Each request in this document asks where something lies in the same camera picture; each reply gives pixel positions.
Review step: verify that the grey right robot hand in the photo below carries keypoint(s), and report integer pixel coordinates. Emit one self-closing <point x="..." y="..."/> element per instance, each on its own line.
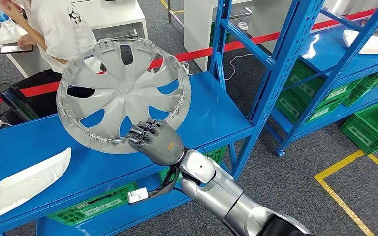
<point x="163" y="146"/>

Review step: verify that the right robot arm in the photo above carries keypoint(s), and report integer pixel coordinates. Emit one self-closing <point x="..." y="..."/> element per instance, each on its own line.
<point x="215" y="192"/>

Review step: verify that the blue metal shelf rack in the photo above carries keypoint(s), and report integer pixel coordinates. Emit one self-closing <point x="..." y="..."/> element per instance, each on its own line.
<point x="324" y="50"/>
<point x="215" y="107"/>

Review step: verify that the white curved plastic part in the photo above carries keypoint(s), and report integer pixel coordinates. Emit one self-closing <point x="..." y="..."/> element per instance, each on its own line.
<point x="22" y="185"/>
<point x="373" y="49"/>

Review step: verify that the white desk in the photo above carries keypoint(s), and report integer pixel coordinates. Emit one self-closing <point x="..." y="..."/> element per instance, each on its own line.
<point x="117" y="13"/>
<point x="195" y="32"/>
<point x="265" y="21"/>

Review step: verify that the red barrier belt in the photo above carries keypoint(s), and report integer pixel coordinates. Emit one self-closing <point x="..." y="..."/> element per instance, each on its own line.
<point x="234" y="45"/>

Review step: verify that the yellow floor tape line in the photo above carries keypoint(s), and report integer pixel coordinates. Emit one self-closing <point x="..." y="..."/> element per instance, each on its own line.
<point x="164" y="4"/>

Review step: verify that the person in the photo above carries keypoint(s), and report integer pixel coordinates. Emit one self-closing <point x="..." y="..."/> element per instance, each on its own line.
<point x="62" y="29"/>

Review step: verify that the smartphone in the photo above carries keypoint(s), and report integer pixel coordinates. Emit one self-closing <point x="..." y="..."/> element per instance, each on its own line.
<point x="16" y="49"/>

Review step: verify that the clear water bottle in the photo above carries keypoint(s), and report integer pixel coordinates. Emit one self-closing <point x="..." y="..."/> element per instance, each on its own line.
<point x="1" y="16"/>

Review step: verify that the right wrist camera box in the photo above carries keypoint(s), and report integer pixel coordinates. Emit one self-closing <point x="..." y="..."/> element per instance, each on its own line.
<point x="137" y="195"/>

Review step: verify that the black stanchion post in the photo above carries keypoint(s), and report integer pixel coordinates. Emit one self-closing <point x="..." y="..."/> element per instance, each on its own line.
<point x="16" y="101"/>

